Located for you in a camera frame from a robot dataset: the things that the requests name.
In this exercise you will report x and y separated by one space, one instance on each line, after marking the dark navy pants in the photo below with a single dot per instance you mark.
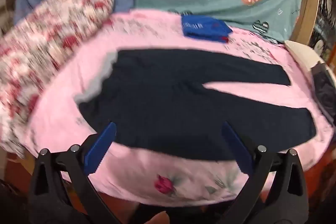
170 98

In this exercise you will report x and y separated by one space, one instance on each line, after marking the red and white patterned blanket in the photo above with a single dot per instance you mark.
52 37

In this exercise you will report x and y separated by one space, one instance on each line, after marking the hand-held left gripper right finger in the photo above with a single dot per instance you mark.
236 146

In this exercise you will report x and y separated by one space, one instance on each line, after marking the blue folded cloth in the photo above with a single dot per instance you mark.
204 28

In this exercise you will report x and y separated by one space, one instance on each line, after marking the dark object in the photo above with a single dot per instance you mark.
324 90

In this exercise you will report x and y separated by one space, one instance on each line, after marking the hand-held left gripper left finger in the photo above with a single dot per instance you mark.
101 146

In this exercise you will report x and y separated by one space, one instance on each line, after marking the person's left hand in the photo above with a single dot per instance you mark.
159 218

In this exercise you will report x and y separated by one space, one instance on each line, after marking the pink floral blanket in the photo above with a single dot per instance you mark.
157 29

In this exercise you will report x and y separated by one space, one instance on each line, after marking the white object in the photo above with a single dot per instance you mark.
302 52

